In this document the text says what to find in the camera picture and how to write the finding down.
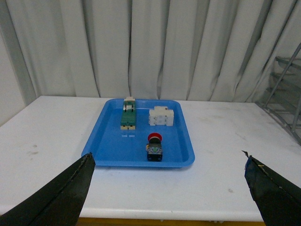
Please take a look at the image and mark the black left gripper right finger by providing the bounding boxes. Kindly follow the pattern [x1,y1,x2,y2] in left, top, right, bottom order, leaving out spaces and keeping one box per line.
[243,151,301,226]

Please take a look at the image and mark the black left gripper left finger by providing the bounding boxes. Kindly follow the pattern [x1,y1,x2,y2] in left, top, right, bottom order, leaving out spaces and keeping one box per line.
[0,153,95,226]

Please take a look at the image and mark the red emergency stop button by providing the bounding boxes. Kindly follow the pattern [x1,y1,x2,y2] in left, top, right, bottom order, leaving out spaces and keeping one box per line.
[146,132,163,162]

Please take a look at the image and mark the silver mesh tiered rack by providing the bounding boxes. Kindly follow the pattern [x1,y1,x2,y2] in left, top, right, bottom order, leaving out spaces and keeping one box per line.
[256,45,301,144]

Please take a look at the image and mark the green terminal block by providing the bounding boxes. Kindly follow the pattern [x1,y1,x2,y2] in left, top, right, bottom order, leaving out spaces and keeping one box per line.
[120,97,136,130]

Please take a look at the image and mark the blue plastic tray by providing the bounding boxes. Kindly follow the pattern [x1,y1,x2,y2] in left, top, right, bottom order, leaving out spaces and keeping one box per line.
[82,99,195,168]

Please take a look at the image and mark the white circuit breaker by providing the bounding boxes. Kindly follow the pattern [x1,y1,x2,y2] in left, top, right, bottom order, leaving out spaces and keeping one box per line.
[149,106,174,126]

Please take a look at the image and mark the white curtain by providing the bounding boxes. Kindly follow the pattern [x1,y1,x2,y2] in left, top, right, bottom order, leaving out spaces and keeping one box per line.
[0,0,301,127]

